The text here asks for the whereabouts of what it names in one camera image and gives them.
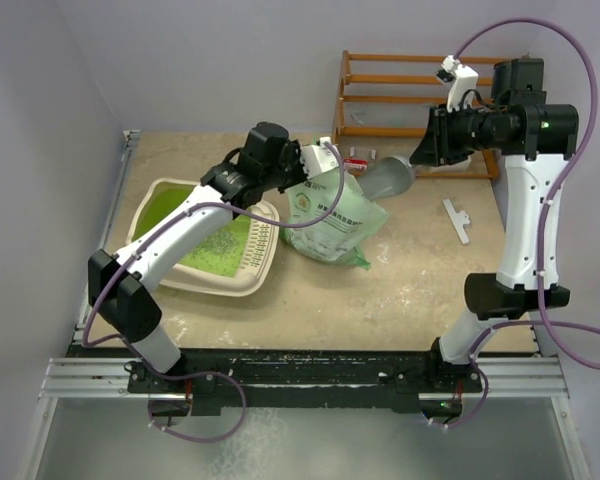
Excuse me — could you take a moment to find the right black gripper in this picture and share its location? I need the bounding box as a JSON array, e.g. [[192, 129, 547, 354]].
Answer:
[[410, 100, 501, 167]]

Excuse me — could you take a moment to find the silver metal scoop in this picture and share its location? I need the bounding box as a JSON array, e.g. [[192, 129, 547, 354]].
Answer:
[[359, 155, 416, 201]]

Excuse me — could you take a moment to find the white bag clip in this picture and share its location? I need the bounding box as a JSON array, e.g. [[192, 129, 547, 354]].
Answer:
[[442, 199, 471, 245]]

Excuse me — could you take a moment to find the green cat litter bag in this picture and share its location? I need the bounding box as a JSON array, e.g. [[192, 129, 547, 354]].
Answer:
[[281, 170, 389, 270]]

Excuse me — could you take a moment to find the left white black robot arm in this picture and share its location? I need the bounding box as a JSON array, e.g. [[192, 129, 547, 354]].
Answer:
[[88, 122, 307, 392]]

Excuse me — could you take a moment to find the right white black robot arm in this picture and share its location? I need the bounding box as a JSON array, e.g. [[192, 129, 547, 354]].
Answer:
[[409, 55, 579, 391]]

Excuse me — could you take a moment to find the red white small box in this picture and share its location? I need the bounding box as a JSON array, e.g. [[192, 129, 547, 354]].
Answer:
[[344, 158, 369, 176]]

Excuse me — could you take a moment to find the beige litter box green liner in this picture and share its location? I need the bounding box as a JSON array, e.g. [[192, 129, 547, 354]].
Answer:
[[126, 178, 279, 297]]

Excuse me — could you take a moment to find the wooden shoe rack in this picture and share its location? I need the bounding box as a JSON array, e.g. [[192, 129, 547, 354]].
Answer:
[[331, 49, 531, 179]]

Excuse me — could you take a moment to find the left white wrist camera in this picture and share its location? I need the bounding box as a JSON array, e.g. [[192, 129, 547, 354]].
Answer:
[[300, 136, 339, 179]]

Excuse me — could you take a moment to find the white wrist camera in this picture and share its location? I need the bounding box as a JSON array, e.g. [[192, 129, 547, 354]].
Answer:
[[300, 136, 339, 179], [436, 55, 479, 112]]

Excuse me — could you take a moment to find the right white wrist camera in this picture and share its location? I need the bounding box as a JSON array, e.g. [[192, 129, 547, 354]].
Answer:
[[436, 55, 479, 112]]

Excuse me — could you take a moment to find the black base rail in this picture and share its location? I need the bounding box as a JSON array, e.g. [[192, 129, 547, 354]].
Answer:
[[124, 349, 482, 416]]

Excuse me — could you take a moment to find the aluminium frame rail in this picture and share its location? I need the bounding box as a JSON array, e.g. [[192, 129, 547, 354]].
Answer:
[[39, 357, 568, 400]]

